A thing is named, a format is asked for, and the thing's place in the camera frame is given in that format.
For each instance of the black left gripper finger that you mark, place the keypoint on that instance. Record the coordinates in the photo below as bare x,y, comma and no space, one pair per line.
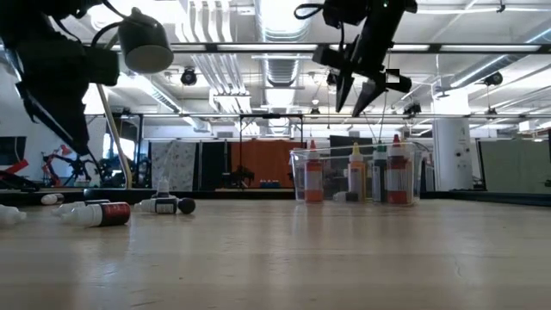
43,107
75,116

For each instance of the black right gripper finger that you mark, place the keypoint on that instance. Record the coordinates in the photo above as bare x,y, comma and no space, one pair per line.
368,97
344,90

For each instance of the large yellow colouring bottle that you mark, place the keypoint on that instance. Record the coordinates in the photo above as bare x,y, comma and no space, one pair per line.
356,176

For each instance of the large green colouring bottle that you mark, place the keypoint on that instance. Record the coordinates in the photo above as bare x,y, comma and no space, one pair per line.
379,176

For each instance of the clear plastic container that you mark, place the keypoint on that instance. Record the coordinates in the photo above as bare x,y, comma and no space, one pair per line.
336,172

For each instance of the large dark red colouring bottle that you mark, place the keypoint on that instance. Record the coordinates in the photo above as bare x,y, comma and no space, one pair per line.
398,181

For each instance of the large light red colouring bottle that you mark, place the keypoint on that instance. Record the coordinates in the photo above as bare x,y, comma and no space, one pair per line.
313,181

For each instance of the small black labelled dropper bottle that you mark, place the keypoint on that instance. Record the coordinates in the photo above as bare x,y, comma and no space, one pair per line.
159,206

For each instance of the black background robot arm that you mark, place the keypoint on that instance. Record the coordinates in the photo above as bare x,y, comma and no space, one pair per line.
241,174

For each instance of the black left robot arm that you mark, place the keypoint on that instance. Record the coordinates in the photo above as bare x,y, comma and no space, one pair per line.
34,21

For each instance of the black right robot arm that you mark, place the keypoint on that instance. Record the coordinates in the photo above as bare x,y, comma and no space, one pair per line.
387,17

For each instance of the red background desk lamp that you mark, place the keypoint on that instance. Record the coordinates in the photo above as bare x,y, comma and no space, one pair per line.
64,149

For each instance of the black ceiling spotlight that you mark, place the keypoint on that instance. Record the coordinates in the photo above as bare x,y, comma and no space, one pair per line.
188,76
315,111
412,108
493,78

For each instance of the dark background machinery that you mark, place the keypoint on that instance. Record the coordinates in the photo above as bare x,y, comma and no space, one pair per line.
114,172

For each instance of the small white brown dropper bottle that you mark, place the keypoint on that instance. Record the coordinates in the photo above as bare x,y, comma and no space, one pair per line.
51,199

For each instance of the white round column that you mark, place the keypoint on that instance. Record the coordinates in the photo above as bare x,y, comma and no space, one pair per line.
452,150

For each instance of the black desk lamp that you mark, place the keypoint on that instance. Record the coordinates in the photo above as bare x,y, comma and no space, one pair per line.
144,34

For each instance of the small dark red dropper bottle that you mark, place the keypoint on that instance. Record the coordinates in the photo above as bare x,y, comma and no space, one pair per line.
114,214

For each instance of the grey patterned panel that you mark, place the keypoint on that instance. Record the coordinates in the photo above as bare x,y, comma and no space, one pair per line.
174,163

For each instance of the white bottle far left edge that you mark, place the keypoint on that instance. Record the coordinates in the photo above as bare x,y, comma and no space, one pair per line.
10,215

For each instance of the white ceiling pipes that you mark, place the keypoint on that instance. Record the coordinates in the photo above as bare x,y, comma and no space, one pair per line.
224,69

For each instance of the black partition panel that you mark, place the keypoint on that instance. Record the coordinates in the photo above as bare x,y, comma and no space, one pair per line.
214,165

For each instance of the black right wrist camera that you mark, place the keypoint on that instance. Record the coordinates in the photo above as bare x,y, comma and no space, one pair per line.
344,13

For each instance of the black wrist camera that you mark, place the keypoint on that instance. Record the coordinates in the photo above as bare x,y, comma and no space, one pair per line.
102,64
344,13

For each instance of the black wall screen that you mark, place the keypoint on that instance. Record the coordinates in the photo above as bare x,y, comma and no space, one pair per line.
10,148

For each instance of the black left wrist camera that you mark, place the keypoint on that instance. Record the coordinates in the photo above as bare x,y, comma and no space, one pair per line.
102,64

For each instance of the black linear ceiling light rail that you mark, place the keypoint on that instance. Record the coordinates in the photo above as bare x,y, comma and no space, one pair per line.
435,47

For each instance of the silver ceiling duct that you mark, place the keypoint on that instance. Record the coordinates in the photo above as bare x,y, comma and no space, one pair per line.
282,71

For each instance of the black background rig frame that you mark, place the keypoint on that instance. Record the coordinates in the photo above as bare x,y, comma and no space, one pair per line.
271,115

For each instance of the orange wall panel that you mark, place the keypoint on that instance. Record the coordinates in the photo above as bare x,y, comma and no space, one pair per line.
267,155

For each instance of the black aluminium table frame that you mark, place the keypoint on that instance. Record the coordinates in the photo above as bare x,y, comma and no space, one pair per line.
495,199

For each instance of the green partition wall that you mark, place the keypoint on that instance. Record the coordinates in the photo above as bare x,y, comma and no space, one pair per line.
516,168

